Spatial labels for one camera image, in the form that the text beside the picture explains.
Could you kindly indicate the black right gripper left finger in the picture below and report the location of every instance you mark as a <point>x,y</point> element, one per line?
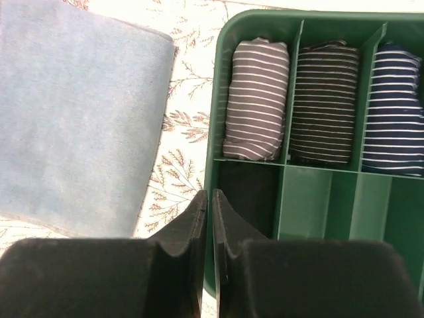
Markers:
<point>160,276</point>

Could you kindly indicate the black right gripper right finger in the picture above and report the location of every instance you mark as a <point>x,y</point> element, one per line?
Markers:
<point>259,277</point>

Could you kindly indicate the black underwear beige waistband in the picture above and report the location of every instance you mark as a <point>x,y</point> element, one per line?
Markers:
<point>252,191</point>

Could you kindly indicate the green divided organizer box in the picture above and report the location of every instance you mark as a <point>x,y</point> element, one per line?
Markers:
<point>316,201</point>

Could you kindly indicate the black rolled sock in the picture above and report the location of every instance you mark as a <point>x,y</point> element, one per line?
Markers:
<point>324,107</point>

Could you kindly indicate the white striped rolled sock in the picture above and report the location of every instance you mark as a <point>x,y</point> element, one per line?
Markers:
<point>256,107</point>

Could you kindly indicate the blue striped rolled sock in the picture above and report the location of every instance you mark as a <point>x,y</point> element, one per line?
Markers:
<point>393,138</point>

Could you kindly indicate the grey blue folded cloth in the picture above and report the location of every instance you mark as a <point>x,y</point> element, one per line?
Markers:
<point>82,103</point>

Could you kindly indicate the floral patterned table mat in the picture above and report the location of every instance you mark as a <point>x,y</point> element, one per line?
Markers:
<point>178,173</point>

